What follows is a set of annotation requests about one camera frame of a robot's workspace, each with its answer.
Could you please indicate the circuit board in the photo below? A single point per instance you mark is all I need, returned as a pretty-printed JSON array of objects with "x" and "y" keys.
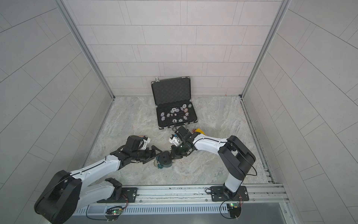
[
  {"x": 234, "y": 210},
  {"x": 114, "y": 211}
]

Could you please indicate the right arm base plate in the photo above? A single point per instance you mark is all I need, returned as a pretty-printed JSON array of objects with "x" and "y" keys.
[{"x": 221, "y": 193}]

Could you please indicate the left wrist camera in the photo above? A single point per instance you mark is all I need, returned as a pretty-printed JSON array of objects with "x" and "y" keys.
[{"x": 144, "y": 142}]

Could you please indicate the yellow red toy car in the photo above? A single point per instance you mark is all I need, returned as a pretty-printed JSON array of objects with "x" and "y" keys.
[{"x": 199, "y": 131}]

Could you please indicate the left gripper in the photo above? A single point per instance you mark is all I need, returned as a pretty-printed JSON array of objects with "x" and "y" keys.
[{"x": 151, "y": 153}]

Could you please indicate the right circuit board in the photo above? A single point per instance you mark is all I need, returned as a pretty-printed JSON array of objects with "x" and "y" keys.
[{"x": 234, "y": 210}]

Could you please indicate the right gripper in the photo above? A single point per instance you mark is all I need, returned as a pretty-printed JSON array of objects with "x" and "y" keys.
[{"x": 174, "y": 150}]

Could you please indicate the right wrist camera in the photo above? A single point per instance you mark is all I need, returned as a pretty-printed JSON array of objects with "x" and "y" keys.
[{"x": 175, "y": 140}]

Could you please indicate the black aluminium case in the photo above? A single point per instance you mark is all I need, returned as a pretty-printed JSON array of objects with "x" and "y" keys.
[{"x": 173, "y": 102}]

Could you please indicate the left circuit board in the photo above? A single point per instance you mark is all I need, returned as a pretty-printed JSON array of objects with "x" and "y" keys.
[{"x": 114, "y": 211}]

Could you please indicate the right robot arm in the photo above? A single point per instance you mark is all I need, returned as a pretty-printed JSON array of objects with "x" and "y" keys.
[{"x": 237, "y": 158}]

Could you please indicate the teal alarm clock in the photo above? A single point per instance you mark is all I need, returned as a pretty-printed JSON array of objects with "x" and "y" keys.
[{"x": 164, "y": 160}]

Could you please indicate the aluminium rail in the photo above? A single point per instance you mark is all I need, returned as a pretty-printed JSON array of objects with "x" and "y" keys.
[{"x": 180, "y": 194}]

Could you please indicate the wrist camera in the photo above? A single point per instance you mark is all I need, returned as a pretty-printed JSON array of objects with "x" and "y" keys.
[
  {"x": 144, "y": 142},
  {"x": 175, "y": 140}
]

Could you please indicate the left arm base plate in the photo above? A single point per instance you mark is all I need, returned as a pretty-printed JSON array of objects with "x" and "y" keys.
[{"x": 123, "y": 195}]

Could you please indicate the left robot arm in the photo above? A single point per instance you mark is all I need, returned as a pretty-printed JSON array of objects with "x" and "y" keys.
[{"x": 69, "y": 191}]

